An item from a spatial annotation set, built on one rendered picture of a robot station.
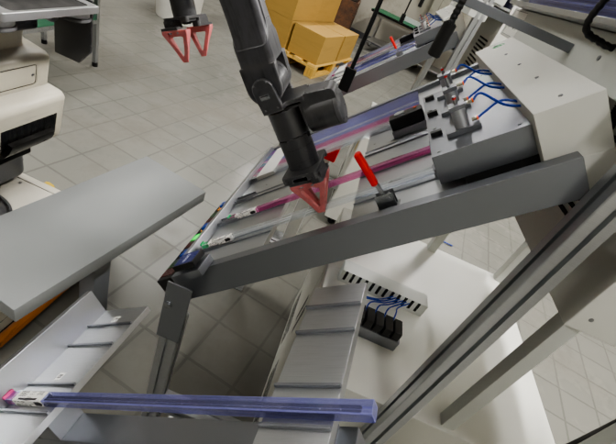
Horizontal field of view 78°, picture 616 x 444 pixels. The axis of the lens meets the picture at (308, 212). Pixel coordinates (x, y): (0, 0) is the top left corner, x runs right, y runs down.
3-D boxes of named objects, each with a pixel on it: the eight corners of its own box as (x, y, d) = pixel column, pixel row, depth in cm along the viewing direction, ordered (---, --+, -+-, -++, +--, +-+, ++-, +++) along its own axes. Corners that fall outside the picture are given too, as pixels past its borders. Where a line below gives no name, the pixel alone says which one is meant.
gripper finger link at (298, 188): (342, 195, 75) (326, 152, 71) (336, 215, 69) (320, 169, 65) (310, 203, 77) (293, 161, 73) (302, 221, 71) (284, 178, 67)
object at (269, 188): (190, 283, 79) (181, 271, 77) (278, 158, 133) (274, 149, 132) (266, 261, 71) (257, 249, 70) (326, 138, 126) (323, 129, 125)
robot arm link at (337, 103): (262, 63, 64) (247, 83, 57) (326, 39, 59) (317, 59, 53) (291, 125, 70) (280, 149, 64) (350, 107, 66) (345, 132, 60)
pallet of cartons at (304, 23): (354, 72, 572) (379, 15, 526) (307, 79, 460) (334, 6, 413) (301, 43, 597) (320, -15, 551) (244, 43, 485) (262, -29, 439)
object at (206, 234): (192, 293, 80) (172, 267, 77) (279, 165, 135) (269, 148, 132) (196, 292, 80) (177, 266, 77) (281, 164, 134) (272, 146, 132)
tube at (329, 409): (8, 405, 51) (3, 399, 50) (17, 395, 52) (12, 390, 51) (375, 423, 30) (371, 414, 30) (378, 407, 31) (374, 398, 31)
